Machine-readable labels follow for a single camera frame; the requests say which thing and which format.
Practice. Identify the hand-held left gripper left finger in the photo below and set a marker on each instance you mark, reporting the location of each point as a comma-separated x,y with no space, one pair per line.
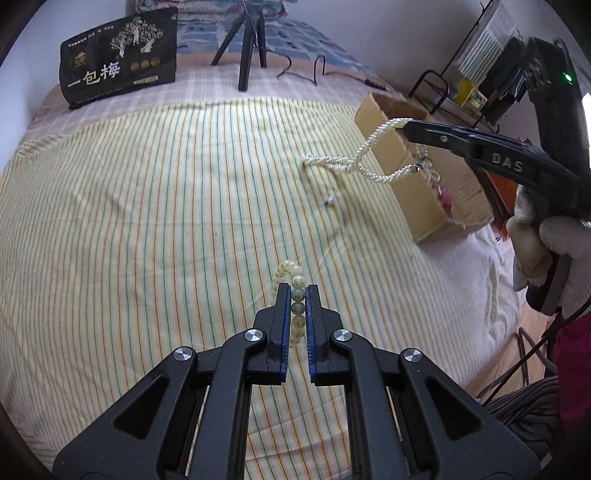
281,323

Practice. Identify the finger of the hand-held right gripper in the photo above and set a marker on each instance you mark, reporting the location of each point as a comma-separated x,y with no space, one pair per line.
461,143

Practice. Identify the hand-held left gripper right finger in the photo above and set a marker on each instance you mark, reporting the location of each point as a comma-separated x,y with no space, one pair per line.
314,323

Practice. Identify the cardboard box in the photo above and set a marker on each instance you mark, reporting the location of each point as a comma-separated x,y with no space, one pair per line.
429,217

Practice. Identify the person's right hand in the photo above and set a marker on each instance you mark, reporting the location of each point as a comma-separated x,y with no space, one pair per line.
572,240

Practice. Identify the yellow box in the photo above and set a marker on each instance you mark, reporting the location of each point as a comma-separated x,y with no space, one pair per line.
471,97

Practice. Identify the dark grey jacket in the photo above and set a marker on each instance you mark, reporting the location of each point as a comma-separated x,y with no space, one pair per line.
505,87

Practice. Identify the black clothes rack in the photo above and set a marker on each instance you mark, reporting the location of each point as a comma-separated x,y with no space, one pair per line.
434,83

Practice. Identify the striped towel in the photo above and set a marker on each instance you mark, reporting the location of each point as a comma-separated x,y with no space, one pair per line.
489,41

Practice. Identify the small pearl earring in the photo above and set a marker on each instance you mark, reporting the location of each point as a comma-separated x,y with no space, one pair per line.
330,201

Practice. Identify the yellow striped bed sheet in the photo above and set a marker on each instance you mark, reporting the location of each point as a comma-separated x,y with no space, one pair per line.
161,230

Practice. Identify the white mattress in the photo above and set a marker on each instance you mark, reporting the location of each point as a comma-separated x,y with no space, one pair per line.
485,300

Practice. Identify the blue patterned blanket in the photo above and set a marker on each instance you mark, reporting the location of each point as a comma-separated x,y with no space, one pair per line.
300,41

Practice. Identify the grey ribbed cloth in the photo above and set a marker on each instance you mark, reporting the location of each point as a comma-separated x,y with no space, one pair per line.
526,410

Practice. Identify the black tripod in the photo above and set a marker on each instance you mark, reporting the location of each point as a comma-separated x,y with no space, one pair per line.
247,50

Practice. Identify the pink checked bed sheet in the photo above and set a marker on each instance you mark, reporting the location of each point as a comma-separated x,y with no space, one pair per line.
207,97

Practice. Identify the pile of floral quilts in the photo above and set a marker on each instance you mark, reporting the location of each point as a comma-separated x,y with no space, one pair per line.
203,9

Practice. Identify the black printed bag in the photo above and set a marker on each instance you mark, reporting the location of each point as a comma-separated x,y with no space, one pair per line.
120,60

